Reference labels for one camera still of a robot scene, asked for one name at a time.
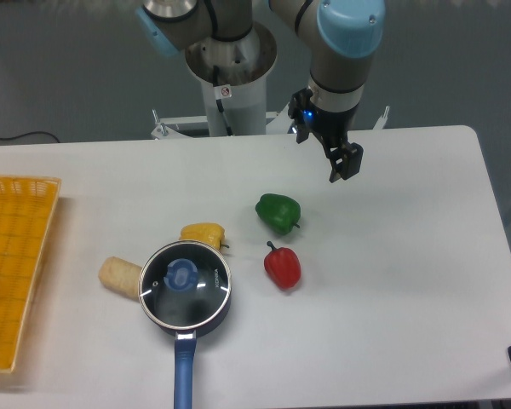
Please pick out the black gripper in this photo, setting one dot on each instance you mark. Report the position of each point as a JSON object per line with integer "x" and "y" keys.
{"x": 331, "y": 129}

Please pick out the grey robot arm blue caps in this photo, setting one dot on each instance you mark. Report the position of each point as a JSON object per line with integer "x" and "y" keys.
{"x": 341, "y": 36}

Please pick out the glass pot lid blue knob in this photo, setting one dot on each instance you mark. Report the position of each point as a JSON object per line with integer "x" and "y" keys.
{"x": 185, "y": 284}

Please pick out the green bell pepper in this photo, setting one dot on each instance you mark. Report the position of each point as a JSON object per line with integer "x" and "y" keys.
{"x": 279, "y": 212}

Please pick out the red bell pepper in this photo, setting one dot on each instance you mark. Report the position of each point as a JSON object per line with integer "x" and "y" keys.
{"x": 282, "y": 266}

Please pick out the yellow bell pepper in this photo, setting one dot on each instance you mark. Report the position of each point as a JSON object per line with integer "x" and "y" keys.
{"x": 210, "y": 233}

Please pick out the beige bread roll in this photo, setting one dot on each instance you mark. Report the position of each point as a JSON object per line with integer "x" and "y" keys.
{"x": 121, "y": 277}

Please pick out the yellow woven basket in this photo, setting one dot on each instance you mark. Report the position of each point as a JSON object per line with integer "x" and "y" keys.
{"x": 27, "y": 208}

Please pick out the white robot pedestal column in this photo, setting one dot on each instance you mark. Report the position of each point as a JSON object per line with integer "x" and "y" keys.
{"x": 233, "y": 80}

